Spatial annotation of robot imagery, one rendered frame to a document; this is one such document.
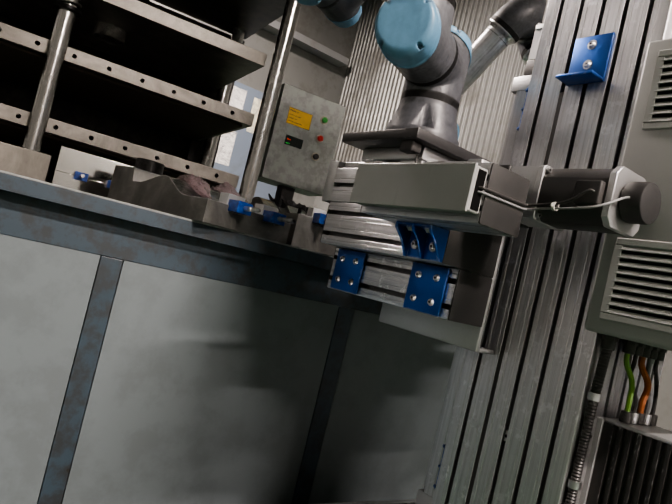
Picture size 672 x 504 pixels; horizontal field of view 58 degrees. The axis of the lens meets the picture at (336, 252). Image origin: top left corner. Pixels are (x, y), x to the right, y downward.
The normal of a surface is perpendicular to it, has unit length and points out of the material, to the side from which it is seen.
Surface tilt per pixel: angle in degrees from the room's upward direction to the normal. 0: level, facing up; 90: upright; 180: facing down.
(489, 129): 90
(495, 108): 90
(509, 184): 90
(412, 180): 90
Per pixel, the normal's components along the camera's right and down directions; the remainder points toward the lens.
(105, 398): 0.48, 0.08
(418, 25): -0.48, -0.01
